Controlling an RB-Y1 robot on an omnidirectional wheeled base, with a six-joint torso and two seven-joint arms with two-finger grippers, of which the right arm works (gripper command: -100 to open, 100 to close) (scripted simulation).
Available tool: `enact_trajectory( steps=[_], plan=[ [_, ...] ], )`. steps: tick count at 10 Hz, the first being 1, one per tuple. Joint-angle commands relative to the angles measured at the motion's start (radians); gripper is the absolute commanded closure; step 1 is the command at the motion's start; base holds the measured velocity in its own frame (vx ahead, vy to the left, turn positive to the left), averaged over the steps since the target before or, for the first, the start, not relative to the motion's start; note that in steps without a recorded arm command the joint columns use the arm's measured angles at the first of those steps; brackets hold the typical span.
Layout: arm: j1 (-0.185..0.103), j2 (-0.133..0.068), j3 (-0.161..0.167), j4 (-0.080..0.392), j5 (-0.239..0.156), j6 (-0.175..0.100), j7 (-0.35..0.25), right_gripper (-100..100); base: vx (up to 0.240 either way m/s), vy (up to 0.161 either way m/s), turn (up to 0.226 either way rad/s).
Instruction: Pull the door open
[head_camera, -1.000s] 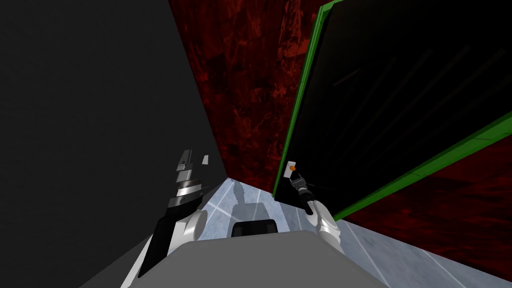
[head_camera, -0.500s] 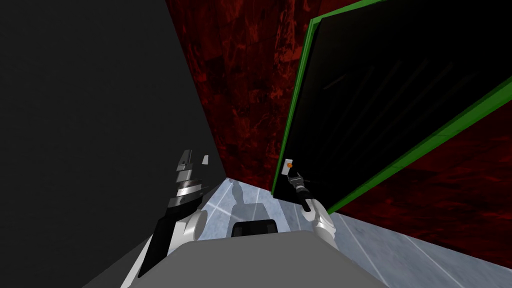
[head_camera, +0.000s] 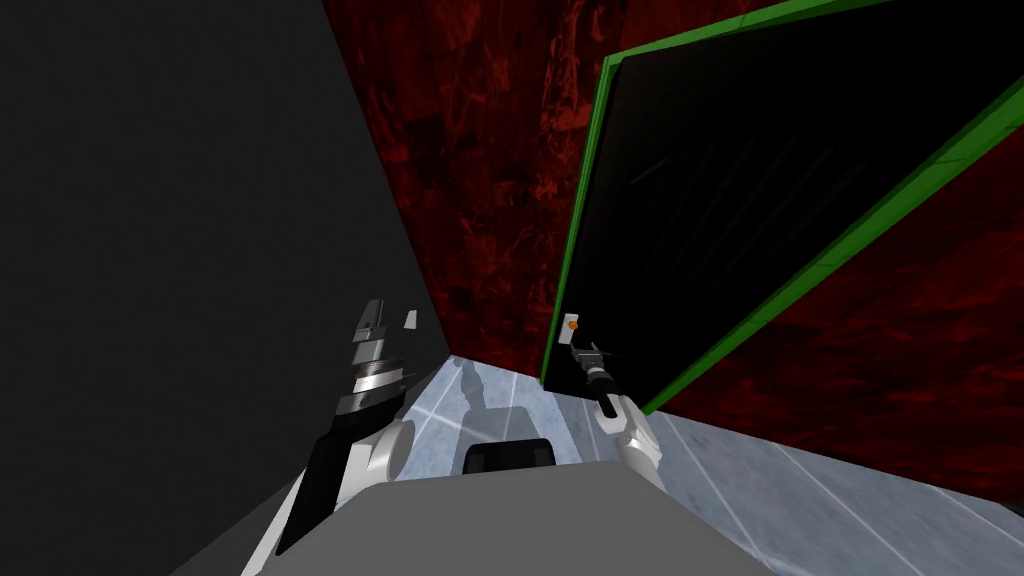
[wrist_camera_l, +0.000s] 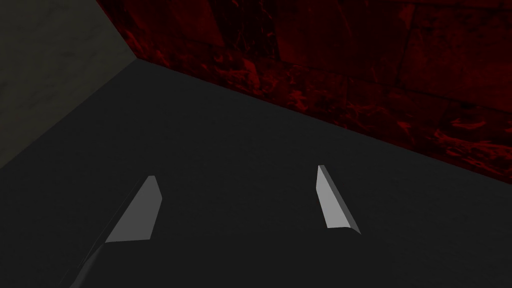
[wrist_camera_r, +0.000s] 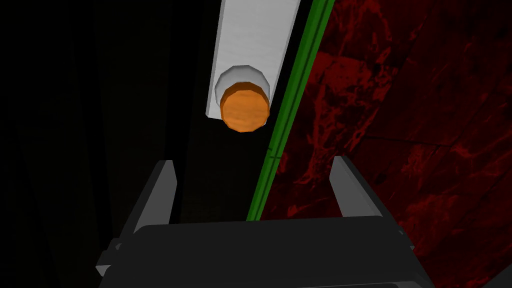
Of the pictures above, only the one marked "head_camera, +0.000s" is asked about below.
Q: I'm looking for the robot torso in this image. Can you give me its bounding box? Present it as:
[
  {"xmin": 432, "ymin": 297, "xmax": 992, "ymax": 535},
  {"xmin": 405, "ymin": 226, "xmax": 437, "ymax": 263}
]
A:
[{"xmin": 236, "ymin": 437, "xmax": 779, "ymax": 576}]

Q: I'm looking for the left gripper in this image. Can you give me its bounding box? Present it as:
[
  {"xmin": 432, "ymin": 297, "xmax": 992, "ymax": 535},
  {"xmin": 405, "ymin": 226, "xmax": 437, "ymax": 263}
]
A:
[{"xmin": 352, "ymin": 299, "xmax": 420, "ymax": 367}]

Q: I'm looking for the black door leaf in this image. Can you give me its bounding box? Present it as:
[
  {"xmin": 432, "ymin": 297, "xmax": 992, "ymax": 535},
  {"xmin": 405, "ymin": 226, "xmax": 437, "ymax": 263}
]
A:
[{"xmin": 542, "ymin": 0, "xmax": 1024, "ymax": 417}]

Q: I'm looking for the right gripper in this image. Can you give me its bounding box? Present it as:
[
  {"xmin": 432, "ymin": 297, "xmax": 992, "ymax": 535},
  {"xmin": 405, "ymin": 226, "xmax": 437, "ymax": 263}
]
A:
[{"xmin": 570, "ymin": 340, "xmax": 610, "ymax": 380}]

